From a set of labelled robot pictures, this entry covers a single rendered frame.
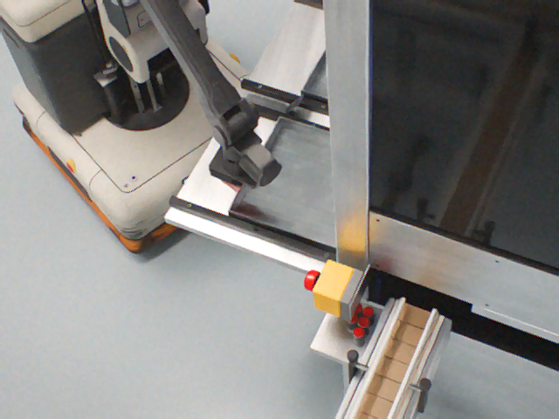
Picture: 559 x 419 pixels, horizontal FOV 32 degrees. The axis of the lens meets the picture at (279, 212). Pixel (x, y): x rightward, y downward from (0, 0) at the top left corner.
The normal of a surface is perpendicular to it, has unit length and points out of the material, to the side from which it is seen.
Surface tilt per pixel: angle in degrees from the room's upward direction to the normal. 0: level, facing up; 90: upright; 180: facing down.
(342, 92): 90
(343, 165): 90
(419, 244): 90
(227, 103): 53
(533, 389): 90
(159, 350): 0
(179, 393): 0
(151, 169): 0
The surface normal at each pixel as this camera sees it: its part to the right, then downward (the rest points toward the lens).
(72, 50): 0.62, 0.63
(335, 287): -0.07, -0.53
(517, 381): -0.42, 0.78
